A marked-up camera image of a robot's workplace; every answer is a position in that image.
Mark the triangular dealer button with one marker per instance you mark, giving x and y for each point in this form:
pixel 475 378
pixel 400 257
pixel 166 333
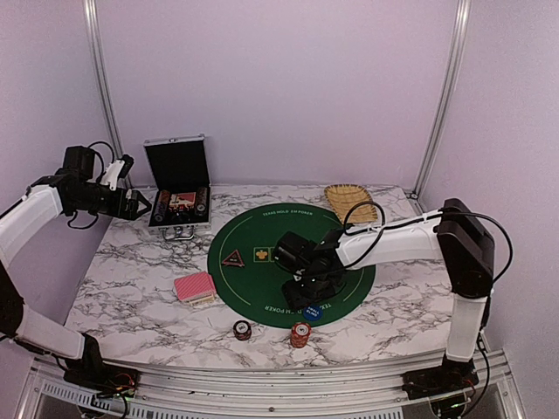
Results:
pixel 234 259

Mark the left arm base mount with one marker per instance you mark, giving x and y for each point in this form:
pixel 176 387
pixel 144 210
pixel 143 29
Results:
pixel 115 381

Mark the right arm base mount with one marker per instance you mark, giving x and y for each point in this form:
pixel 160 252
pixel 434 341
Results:
pixel 437 381

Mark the right chip row in case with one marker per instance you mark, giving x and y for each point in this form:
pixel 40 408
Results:
pixel 201 205

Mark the aluminium frame post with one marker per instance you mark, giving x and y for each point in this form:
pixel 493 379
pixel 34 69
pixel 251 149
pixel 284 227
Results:
pixel 100 73
pixel 455 56

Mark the left aluminium frame post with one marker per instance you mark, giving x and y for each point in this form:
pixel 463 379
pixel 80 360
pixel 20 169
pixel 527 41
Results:
pixel 100 73

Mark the right aluminium frame post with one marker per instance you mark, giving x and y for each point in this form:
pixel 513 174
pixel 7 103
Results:
pixel 455 56

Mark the pink playing card deck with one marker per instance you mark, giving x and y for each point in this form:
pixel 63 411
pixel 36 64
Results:
pixel 195 288

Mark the chip row in case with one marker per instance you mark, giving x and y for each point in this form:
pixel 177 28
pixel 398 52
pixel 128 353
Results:
pixel 201 205
pixel 161 206

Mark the aluminium poker chip case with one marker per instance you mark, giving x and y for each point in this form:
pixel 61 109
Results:
pixel 179 165

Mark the woven bamboo tray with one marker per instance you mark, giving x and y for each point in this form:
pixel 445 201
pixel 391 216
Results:
pixel 343 197

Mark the front aluminium rail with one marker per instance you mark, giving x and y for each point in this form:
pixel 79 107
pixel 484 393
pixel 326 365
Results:
pixel 366 390

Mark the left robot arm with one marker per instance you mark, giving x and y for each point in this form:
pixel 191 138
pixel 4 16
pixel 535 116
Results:
pixel 34 270

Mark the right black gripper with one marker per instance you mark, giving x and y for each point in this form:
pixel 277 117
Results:
pixel 296 300

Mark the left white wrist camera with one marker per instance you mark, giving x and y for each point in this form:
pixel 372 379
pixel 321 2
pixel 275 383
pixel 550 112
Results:
pixel 115 171

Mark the blue small blind button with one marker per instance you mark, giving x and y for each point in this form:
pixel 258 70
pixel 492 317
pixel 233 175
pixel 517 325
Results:
pixel 312 313

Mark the dark poker chip stack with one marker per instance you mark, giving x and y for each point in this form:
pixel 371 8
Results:
pixel 242 330

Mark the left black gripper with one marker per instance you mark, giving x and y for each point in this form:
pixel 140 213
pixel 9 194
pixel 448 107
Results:
pixel 129 213

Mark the left chip row in case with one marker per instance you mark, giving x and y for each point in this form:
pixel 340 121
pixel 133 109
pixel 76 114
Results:
pixel 161 206

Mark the red poker chip stack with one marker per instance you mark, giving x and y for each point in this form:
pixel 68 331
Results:
pixel 300 333

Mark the red card deck in case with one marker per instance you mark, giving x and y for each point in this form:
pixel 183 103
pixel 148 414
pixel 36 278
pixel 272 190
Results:
pixel 183 200

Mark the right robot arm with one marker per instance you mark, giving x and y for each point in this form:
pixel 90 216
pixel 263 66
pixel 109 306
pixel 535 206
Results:
pixel 452 235

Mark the green round poker mat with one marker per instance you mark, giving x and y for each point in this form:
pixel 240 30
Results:
pixel 254 291

